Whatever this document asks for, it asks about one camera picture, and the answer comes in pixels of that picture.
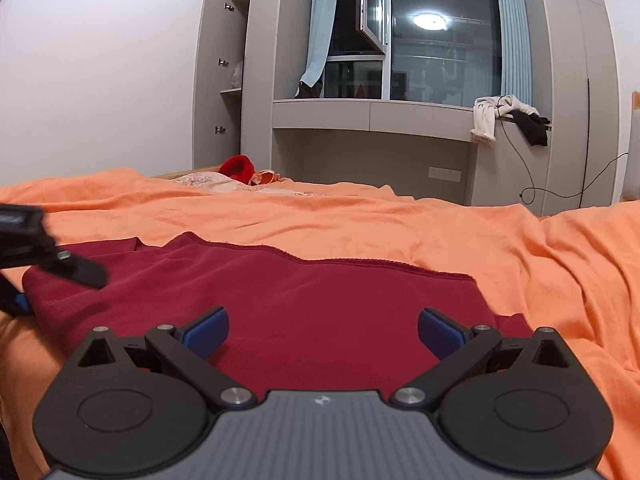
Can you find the dark object on sill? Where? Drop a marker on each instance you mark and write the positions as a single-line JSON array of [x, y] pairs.
[[307, 91]]

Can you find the white clothes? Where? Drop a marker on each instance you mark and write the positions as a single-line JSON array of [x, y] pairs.
[[484, 120]]

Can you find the patterned pillow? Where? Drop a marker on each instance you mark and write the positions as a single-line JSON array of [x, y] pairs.
[[205, 182]]

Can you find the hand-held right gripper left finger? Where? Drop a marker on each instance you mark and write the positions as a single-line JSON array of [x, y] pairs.
[[207, 334]]

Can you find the white wall socket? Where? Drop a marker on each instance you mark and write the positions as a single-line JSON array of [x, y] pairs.
[[445, 174]]

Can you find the large window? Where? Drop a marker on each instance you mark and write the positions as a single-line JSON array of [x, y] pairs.
[[440, 50]]

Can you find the red plush item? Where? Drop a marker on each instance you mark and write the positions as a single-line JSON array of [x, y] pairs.
[[237, 167]]

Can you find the orange bed blanket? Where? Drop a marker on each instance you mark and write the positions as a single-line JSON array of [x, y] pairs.
[[550, 285]]

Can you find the open window sash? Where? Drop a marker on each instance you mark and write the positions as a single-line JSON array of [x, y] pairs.
[[372, 5]]

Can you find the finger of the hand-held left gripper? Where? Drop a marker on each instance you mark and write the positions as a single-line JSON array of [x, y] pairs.
[[19, 304], [77, 269]]

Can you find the dark red long-sleeve shirt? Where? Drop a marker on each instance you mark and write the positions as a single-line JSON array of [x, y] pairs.
[[310, 310]]

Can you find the black cloth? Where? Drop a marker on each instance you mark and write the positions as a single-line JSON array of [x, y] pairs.
[[532, 127]]

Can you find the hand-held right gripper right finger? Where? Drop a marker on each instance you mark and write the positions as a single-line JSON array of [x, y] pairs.
[[440, 334]]

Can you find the grey built-in wardrobe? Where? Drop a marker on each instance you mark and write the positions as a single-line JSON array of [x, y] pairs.
[[565, 60]]

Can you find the grey open wardrobe door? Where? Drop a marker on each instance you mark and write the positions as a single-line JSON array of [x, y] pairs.
[[210, 85]]

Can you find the clear plastic bag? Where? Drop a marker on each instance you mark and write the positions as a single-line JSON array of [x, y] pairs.
[[236, 74]]

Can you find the small orange cloth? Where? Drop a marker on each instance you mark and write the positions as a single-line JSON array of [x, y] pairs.
[[265, 177]]

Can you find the light blue curtain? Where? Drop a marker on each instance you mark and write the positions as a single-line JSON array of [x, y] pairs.
[[512, 35], [320, 20]]

